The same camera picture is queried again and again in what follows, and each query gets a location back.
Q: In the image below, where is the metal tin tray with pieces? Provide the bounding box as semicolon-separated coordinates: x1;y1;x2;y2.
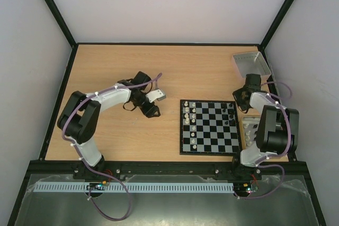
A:
240;116;260;149

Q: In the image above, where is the black aluminium frame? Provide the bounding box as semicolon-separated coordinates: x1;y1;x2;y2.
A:
6;0;328;226

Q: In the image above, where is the black mounting rail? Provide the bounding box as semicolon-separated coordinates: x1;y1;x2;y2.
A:
75;161;262;181

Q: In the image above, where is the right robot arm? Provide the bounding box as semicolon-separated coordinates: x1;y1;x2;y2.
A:
231;74;299;179

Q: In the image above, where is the empty metal tin box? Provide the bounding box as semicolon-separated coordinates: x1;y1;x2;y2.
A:
231;51;271;80

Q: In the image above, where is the grey slotted cable duct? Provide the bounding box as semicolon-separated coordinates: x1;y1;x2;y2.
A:
33;182;234;193

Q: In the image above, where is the black white chess board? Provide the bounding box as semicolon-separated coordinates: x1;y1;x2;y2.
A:
180;100;242;156

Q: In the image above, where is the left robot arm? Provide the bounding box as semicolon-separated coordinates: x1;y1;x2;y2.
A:
57;71;166;168

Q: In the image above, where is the metal sheet front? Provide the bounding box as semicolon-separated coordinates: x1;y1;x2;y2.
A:
15;175;318;225

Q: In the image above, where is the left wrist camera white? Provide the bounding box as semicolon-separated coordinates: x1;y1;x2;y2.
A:
146;89;166;103

